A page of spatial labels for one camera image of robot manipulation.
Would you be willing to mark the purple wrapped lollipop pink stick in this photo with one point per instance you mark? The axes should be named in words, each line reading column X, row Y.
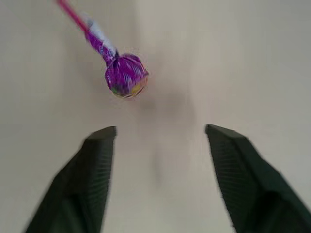
column 125, row 74

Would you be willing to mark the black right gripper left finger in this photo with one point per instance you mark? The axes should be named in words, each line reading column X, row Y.
column 80, row 184

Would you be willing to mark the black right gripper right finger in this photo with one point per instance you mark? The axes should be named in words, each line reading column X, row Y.
column 252, row 184

